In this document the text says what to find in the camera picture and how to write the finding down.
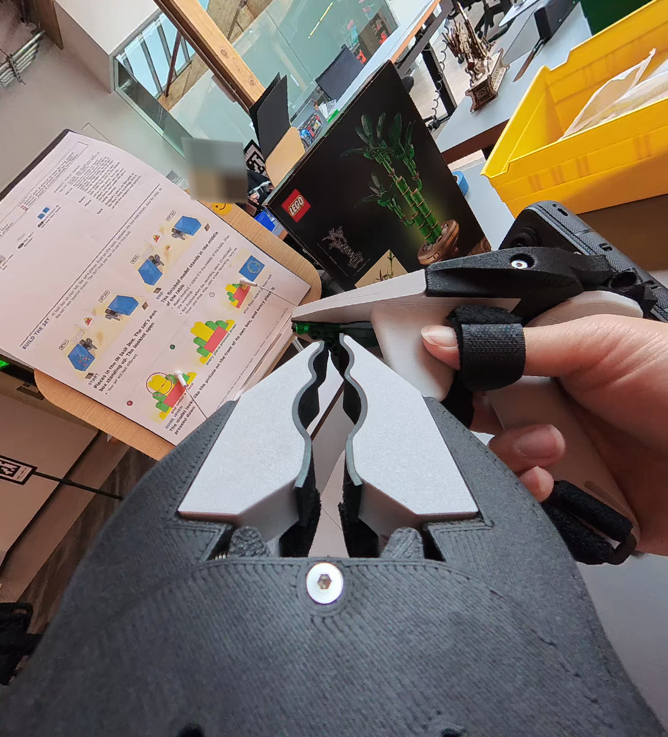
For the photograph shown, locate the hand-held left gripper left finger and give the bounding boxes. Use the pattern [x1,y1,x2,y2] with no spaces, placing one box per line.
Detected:
[177,341,322,558]

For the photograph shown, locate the white printed instruction sheet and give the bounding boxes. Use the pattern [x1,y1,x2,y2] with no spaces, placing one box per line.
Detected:
[0,130,301,449]

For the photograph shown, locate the person's right hand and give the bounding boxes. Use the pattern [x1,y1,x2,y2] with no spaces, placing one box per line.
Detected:
[420,314,668,564]

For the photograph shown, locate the small knife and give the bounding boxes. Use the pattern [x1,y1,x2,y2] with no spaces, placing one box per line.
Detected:
[514,38,545,83]

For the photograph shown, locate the green lego leaf piece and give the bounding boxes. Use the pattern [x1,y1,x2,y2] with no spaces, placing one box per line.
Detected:
[291,320,381,375]

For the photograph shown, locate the wooden document board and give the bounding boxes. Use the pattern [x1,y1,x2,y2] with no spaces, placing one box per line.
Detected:
[33,198,323,461]

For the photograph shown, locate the black lego set box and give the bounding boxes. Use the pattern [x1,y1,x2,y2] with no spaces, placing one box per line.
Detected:
[261,59,493,292]

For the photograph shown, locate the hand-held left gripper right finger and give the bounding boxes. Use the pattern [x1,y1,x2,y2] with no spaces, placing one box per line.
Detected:
[339,335,480,558]

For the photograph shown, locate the white paper bag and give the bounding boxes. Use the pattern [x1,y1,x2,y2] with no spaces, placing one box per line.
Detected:
[561,46,668,142]

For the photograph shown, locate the brown wooden model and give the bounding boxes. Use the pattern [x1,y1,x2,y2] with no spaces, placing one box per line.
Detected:
[442,0,510,113]

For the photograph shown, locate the grey metal pipes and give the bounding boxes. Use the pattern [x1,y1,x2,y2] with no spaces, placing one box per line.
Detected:
[0,28,47,124]

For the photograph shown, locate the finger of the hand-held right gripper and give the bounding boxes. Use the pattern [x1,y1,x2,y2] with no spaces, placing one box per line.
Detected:
[289,297,522,324]
[294,269,430,314]

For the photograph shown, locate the wooden post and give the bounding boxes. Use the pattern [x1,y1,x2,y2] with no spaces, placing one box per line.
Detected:
[154,0,267,111]

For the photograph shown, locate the yellow plastic bin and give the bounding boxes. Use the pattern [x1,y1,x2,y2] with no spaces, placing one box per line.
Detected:
[480,31,668,218]

